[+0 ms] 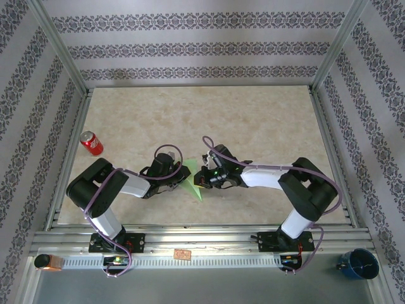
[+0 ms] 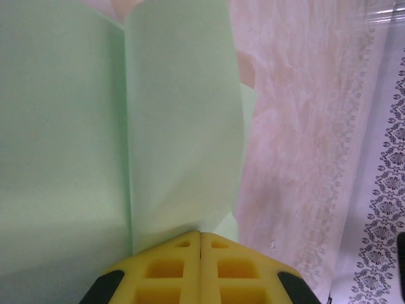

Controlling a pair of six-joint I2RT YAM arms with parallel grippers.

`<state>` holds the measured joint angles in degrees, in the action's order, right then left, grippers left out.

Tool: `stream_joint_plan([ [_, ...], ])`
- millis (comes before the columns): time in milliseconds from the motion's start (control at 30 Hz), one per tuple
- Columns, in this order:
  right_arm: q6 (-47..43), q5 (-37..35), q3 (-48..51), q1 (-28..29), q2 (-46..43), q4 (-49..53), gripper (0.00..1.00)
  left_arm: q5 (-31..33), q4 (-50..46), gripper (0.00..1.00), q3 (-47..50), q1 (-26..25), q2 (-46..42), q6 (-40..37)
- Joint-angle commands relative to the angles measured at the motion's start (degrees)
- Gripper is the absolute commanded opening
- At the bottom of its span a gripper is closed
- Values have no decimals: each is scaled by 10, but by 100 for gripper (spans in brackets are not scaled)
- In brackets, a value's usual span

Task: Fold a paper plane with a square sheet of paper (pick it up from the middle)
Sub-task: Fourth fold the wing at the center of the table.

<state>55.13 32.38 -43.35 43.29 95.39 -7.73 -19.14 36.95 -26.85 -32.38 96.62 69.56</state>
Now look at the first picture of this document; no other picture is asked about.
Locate green paper sheet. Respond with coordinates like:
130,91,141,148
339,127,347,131
179,158,204,202

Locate red soda can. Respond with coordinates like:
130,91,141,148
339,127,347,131
79,130,104,156

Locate grey metal shelf plate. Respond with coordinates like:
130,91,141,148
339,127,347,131
31,267,374,304

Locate amber bottle with black cap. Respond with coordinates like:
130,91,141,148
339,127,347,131
34,253,65,272

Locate blue enamel mug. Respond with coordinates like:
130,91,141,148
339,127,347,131
335,248,380,280

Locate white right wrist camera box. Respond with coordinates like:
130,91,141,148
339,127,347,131
201,151,217,169

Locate aluminium front frame rail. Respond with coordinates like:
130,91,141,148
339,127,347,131
30,225,377,257

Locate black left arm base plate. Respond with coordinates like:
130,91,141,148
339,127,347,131
89,233,146,253

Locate grey slotted cable duct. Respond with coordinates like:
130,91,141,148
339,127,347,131
63,255,282,269

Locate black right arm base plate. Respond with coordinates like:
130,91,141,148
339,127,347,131
258,231,315,253

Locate aluminium left side rail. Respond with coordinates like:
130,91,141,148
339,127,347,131
44,88,95,231

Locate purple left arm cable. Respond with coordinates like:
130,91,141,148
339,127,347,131
84,144,184,279

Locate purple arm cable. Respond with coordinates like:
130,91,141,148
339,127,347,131
84,144,184,279
202,136,342,277

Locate aluminium right side rail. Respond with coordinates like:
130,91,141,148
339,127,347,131
308,87,361,229

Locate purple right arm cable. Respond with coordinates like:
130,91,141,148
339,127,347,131
202,136,342,277

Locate aluminium left frame post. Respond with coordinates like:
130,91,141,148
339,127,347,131
27,0,90,96

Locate aluminium frame post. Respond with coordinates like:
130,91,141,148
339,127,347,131
27,0,90,96
311,0,373,93

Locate aluminium right frame post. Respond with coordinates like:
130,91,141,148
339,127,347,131
311,0,373,93

